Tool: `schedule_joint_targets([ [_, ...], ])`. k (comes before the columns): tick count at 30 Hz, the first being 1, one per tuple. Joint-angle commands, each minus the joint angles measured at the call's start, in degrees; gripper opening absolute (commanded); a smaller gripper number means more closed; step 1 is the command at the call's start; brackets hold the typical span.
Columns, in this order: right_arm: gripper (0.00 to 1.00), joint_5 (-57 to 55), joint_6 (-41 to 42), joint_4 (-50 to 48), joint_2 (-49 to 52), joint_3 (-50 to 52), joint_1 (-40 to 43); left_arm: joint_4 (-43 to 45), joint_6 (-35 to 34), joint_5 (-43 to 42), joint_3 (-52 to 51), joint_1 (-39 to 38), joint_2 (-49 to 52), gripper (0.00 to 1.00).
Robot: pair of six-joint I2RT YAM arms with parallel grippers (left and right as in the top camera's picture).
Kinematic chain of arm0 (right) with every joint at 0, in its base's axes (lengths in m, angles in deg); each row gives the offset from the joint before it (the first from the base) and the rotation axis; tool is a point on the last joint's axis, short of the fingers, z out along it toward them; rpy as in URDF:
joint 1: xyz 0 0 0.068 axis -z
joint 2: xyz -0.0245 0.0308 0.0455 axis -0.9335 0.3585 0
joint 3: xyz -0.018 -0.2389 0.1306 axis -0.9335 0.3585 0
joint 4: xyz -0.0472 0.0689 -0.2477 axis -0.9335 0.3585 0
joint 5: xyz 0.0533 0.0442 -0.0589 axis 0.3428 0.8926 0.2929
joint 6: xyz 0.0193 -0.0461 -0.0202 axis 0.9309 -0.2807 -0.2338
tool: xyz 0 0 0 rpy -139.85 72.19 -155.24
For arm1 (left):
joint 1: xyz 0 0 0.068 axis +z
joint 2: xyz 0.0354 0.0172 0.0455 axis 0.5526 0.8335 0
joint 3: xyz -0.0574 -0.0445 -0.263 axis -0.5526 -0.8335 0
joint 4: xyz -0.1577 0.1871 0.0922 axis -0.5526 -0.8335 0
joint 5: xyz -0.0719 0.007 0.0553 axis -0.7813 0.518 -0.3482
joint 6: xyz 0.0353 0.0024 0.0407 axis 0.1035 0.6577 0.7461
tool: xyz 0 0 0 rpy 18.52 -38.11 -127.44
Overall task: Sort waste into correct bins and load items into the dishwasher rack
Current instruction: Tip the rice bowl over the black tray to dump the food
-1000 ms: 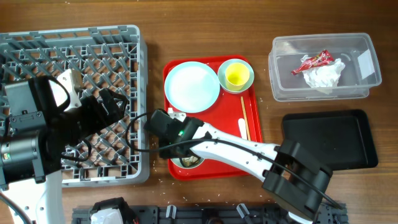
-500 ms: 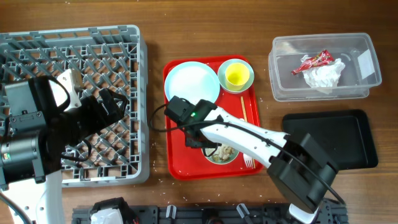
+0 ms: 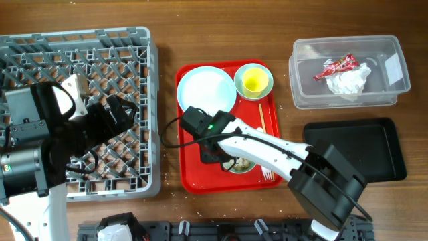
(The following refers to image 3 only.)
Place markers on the red plastic tray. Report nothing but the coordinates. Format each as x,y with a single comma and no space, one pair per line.
200,178

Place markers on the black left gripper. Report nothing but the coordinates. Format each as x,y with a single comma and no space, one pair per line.
107,128

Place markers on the grey dishwasher rack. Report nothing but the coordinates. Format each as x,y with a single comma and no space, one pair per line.
121,62

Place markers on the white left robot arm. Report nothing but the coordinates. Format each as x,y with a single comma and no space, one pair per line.
33,182

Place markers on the red snack wrapper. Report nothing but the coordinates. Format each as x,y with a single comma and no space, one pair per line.
348,62

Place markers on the small green bowl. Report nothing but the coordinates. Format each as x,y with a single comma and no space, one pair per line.
239,85

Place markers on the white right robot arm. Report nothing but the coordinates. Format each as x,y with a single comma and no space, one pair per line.
323,181

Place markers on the white napkin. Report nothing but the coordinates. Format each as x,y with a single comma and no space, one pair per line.
350,83

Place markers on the white plastic fork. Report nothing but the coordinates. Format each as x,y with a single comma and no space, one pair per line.
267,174

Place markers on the rice and food scraps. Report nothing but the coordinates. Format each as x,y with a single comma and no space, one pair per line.
242,164

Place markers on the green bowl with rice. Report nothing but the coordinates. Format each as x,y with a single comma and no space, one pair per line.
228,166

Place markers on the clear plastic bin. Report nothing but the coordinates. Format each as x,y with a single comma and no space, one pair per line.
389,76

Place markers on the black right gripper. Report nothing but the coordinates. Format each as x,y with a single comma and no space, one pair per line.
207,158

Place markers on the wooden chopstick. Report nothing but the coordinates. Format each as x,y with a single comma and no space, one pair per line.
263,125

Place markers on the yellow cup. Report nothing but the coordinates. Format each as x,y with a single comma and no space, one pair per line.
255,81

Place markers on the light blue plate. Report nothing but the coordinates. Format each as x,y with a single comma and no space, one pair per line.
208,88

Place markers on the black waste tray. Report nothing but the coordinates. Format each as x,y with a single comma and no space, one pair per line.
371,145

